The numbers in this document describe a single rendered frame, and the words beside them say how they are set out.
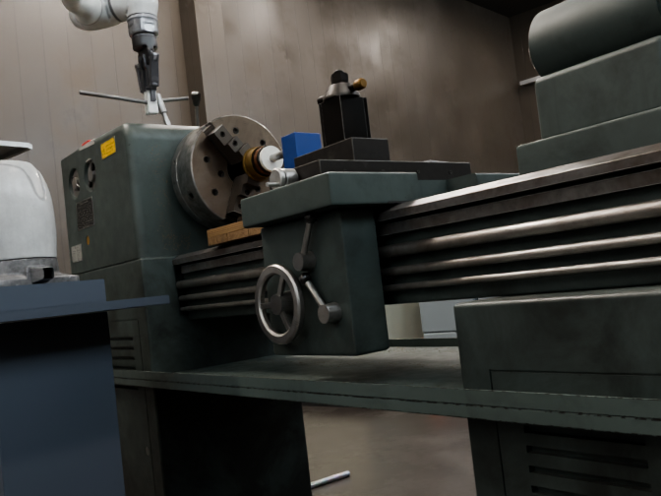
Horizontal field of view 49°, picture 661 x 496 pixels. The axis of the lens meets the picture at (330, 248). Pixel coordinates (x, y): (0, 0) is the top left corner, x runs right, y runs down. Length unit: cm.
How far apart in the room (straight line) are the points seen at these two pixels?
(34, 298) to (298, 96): 623
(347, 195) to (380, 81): 750
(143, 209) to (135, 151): 16
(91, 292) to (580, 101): 104
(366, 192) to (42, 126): 470
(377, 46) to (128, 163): 696
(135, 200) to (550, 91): 124
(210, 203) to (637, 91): 121
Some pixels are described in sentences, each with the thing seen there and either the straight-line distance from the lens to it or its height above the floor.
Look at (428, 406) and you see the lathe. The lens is 112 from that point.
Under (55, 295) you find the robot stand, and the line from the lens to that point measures 158.
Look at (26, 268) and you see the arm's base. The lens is 161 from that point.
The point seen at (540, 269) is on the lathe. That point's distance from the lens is 113.
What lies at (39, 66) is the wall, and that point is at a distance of 599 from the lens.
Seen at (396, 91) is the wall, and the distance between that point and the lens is 897.
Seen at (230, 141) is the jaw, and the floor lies 115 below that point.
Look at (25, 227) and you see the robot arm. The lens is 162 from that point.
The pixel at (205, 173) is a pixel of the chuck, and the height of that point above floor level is 107.
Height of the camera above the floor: 73
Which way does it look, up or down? 3 degrees up
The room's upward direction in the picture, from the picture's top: 7 degrees counter-clockwise
